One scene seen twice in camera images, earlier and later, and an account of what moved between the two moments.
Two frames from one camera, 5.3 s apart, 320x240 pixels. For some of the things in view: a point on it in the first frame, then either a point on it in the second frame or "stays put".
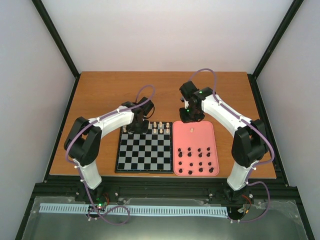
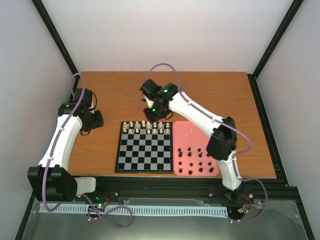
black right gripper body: (191, 115) -> (157, 114)
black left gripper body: (138, 128) -> (93, 122)
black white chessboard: (149, 152) stays put
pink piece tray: (194, 149) stays put
